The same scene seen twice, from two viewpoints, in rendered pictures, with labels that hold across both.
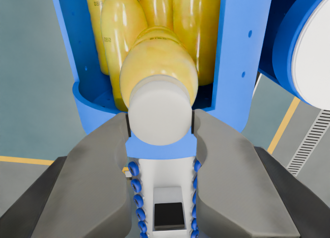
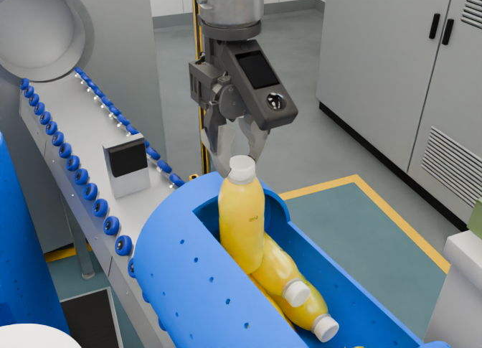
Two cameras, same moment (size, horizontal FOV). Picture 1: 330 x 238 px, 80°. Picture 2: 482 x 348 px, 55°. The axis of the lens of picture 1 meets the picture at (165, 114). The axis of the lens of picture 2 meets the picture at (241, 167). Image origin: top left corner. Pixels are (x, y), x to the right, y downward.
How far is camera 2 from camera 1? 55 cm
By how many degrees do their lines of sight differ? 34
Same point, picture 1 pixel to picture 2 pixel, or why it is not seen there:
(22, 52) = not seen: hidden behind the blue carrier
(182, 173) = (122, 213)
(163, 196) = (136, 180)
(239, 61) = (193, 242)
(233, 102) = (177, 224)
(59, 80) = not seen: hidden behind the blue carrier
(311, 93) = (32, 331)
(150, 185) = (156, 188)
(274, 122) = not seen: outside the picture
